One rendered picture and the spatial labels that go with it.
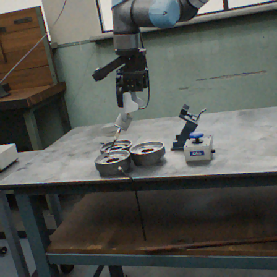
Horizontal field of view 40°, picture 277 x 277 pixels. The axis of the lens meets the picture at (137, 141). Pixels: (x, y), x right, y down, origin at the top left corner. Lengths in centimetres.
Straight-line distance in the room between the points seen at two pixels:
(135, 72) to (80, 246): 58
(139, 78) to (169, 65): 163
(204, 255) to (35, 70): 214
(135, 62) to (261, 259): 65
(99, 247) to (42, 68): 190
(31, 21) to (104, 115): 84
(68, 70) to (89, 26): 36
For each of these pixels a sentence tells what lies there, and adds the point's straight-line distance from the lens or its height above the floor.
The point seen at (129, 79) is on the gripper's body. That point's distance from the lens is 112.
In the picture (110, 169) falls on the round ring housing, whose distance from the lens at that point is 108.
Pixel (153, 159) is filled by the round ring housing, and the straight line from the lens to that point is 110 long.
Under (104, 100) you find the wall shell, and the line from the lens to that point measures 291.
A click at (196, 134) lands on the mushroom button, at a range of 108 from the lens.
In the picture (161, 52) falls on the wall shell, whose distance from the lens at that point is 273.
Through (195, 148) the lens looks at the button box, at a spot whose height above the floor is 84.
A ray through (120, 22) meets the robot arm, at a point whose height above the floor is 120.
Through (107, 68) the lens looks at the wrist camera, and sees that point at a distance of 115.
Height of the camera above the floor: 120
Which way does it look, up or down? 17 degrees down
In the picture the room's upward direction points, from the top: 10 degrees counter-clockwise
